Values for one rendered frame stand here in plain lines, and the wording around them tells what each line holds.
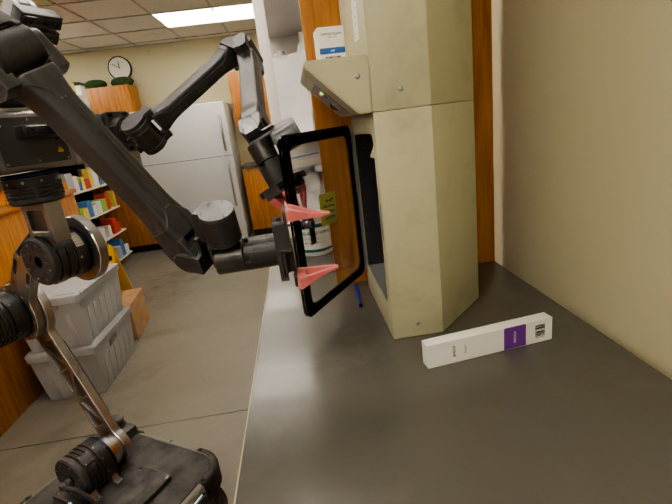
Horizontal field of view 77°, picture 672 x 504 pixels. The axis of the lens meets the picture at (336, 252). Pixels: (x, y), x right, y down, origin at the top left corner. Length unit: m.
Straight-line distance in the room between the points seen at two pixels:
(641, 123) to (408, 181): 0.40
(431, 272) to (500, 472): 0.41
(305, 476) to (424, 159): 0.58
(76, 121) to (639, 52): 0.89
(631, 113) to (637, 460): 0.55
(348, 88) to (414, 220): 0.28
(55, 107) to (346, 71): 0.46
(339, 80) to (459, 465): 0.64
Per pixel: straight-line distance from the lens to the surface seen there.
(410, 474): 0.66
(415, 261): 0.89
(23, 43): 0.79
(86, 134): 0.76
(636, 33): 0.93
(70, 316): 2.88
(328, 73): 0.82
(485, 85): 1.30
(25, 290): 1.82
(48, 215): 1.38
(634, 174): 0.92
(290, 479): 0.67
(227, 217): 0.68
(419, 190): 0.86
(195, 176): 5.87
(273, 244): 0.72
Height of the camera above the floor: 1.41
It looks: 17 degrees down
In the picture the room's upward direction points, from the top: 7 degrees counter-clockwise
